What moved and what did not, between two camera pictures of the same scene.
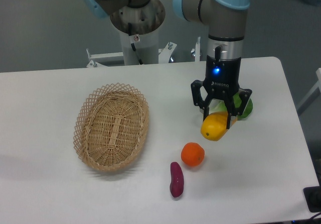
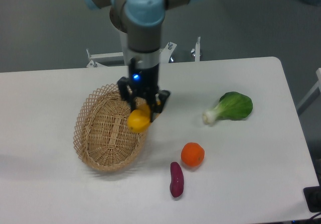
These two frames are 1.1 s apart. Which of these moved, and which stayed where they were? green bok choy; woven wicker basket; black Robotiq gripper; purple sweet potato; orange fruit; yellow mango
Moved: yellow mango; black Robotiq gripper
Stayed: woven wicker basket; orange fruit; green bok choy; purple sweet potato
